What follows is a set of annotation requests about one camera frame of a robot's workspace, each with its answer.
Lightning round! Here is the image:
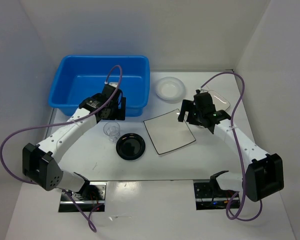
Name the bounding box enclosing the clear plastic cup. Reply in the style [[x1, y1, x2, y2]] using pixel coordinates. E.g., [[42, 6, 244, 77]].
[[103, 121, 120, 143]]

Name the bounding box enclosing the small rectangular white dish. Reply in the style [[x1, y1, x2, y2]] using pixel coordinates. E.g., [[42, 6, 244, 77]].
[[207, 90, 231, 111]]

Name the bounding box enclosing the white round bowl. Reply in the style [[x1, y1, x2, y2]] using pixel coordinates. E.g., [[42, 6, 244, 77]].
[[155, 76, 186, 102]]

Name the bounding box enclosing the large square white plate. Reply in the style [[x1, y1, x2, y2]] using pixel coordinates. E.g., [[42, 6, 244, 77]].
[[143, 109, 196, 155]]

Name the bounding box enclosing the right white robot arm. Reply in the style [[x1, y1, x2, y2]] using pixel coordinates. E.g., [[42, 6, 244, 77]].
[[178, 91, 284, 202]]

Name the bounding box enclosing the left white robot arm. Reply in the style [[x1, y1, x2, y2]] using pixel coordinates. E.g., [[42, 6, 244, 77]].
[[22, 84, 126, 200]]

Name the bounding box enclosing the blue plastic bin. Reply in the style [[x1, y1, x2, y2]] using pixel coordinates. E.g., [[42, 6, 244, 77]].
[[48, 55, 150, 117]]

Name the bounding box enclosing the black round plate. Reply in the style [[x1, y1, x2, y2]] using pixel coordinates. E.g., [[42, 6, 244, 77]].
[[116, 133, 146, 161]]

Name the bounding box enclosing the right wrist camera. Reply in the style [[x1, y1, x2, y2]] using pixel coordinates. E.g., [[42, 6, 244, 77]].
[[193, 91, 213, 109]]

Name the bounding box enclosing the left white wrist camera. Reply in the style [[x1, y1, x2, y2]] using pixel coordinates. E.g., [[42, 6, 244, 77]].
[[108, 82, 118, 88]]

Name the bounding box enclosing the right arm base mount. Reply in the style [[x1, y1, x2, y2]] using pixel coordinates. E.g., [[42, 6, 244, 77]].
[[193, 179, 235, 211]]

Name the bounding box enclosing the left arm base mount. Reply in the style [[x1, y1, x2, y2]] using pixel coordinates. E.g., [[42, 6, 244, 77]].
[[58, 181, 107, 213]]

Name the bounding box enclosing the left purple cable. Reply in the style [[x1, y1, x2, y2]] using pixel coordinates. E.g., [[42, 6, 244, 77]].
[[0, 65, 123, 233]]

